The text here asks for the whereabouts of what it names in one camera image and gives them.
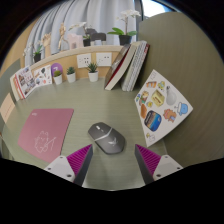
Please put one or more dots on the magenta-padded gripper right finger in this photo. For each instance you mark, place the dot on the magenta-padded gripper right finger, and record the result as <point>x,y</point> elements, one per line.
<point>150,160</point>

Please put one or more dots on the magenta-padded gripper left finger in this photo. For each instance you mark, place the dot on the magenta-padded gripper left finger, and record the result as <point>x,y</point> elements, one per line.
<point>78,160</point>

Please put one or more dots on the grey computer mouse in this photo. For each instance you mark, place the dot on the grey computer mouse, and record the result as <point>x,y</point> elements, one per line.
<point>106,137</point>

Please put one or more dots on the pink mouse pad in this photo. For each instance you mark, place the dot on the pink mouse pad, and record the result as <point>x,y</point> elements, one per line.
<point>43,130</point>

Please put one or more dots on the large cartoon sticker sheet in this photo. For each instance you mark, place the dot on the large cartoon sticker sheet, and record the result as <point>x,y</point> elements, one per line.
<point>163,106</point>

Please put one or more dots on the small dark-green potted plant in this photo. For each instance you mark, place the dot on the small dark-green potted plant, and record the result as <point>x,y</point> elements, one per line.
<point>71,77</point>

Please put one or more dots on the small light-green potted plant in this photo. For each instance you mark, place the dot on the small light-green potted plant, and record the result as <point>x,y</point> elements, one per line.
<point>58,79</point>

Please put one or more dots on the small spiky potted plant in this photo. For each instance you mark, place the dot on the small spiky potted plant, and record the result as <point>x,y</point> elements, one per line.
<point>93,76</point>

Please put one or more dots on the beige card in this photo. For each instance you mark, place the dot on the beige card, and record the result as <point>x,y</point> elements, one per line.
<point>6,107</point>

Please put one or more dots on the white cover book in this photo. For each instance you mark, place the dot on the white cover book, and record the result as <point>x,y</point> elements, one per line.
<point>130,71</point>

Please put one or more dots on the small sticker sheet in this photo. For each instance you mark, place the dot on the small sticker sheet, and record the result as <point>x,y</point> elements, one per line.
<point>42,76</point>

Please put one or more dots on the photo-covered magazine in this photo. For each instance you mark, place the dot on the photo-covered magazine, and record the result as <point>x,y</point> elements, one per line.
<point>26,81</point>

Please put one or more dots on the thick white book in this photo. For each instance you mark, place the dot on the thick white book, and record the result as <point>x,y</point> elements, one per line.
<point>14,88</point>

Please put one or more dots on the dark cover book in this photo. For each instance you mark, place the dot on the dark cover book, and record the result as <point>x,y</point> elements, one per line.
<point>116,70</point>

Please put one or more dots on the purple round sign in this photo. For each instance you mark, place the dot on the purple round sign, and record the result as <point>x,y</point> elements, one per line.
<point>56,66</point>

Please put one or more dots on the light wooden desk ledge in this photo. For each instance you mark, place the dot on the light wooden desk ledge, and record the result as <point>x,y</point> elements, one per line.
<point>71,53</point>

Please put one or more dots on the white orchid small black pot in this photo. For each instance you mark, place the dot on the white orchid small black pot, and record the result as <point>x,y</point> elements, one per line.
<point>37,57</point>

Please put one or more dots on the white orchid behind horses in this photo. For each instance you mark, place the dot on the white orchid behind horses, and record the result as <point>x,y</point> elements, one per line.
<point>86,42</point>

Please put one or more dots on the pink horse figure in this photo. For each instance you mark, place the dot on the pink horse figure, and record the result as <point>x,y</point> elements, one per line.
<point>75,41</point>

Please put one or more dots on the large white orchid black pot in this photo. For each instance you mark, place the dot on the large white orchid black pot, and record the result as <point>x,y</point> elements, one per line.
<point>125,39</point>

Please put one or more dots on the dark grey horse figure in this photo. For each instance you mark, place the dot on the dark grey horse figure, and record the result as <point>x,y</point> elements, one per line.
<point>97,36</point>

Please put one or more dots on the wooden mannequin figure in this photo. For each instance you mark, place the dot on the wooden mannequin figure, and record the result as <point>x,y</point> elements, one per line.
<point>62,35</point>

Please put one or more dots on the grey curtain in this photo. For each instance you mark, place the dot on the grey curtain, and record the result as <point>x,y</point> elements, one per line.
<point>100,16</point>

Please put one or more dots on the window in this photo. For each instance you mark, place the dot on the window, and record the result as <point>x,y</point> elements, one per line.
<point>151,6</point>

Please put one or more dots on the white wall socket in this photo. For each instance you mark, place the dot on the white wall socket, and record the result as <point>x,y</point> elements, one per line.
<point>84,60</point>
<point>104,59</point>

